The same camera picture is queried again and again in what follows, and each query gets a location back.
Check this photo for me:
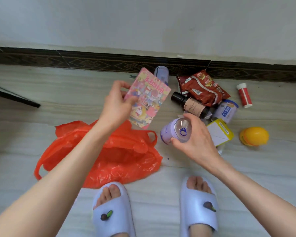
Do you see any blue white can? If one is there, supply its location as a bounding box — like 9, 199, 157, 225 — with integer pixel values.
212, 100, 239, 124
154, 66, 169, 86

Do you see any lavender left slipper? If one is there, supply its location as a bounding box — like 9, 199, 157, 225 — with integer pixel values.
92, 182, 136, 237

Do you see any lavender right slipper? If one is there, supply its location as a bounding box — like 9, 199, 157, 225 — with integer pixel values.
179, 176, 219, 237

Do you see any black leaning board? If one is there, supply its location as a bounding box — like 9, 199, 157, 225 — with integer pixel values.
0, 82, 41, 108

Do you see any red plastic bag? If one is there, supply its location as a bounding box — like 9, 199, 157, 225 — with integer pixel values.
34, 120, 163, 189

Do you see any person's right hand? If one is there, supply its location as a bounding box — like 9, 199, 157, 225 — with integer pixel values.
171, 113, 224, 171

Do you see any brown bottle black cap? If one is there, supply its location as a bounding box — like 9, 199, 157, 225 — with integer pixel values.
170, 92, 211, 119

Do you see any red snack bag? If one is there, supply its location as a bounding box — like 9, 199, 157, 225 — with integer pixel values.
176, 69, 231, 107

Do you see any lavender drink can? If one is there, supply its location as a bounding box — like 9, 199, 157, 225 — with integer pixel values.
160, 118, 192, 145

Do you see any person's left hand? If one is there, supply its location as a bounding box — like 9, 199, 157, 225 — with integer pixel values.
97, 80, 138, 132

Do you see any yellow egg shaped capsule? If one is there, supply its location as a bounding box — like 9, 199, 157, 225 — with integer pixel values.
239, 126, 270, 147

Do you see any person's right foot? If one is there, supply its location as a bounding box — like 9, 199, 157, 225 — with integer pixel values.
186, 176, 214, 237

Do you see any white box yellow edge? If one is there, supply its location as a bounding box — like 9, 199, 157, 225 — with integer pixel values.
207, 118, 234, 147

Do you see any small red bottle white cap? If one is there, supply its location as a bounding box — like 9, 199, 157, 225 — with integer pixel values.
236, 83, 253, 108

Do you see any lavender slipper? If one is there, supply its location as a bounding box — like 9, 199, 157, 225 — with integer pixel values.
179, 176, 219, 237
92, 182, 136, 237

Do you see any red pink packet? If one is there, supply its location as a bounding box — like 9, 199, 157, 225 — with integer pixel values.
124, 67, 171, 130

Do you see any person's right forearm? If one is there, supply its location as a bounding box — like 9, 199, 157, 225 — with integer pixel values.
211, 156, 296, 237

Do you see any person's left forearm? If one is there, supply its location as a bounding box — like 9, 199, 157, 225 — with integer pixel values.
0, 119, 114, 237

